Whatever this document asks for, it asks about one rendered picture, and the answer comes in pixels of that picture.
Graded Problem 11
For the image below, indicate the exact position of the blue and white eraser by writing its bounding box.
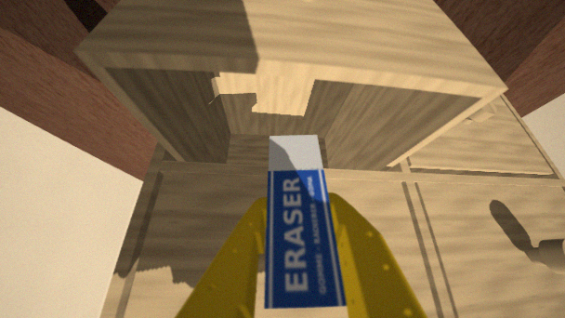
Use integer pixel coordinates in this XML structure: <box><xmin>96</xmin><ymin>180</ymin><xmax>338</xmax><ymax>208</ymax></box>
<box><xmin>264</xmin><ymin>135</ymin><xmax>347</xmax><ymax>309</ymax></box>

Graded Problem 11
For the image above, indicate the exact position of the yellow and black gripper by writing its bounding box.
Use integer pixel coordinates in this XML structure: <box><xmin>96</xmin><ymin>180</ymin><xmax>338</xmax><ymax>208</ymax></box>
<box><xmin>175</xmin><ymin>192</ymin><xmax>427</xmax><ymax>318</ymax></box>

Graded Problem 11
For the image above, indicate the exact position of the wooden chest of drawers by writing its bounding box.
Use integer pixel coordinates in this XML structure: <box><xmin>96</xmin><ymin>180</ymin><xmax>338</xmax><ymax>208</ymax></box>
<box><xmin>99</xmin><ymin>94</ymin><xmax>565</xmax><ymax>318</ymax></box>

